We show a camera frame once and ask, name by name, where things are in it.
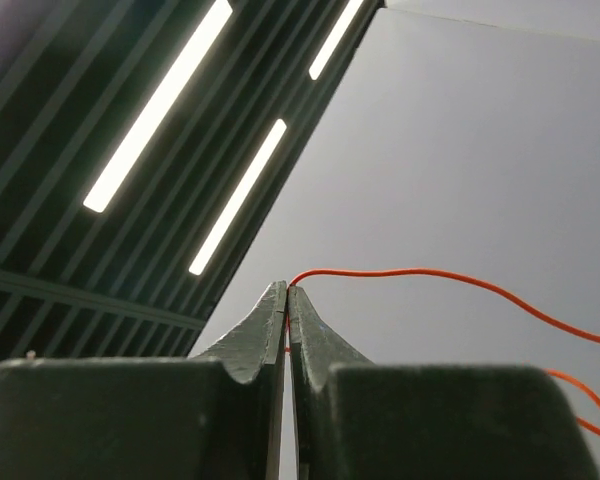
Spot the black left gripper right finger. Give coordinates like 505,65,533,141
287,286,599,479

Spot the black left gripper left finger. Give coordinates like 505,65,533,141
0,281,287,479

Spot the orange cable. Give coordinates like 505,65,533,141
283,268,600,446

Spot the ceiling light strip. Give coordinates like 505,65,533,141
83,1,233,213
188,118,287,276
308,0,363,81

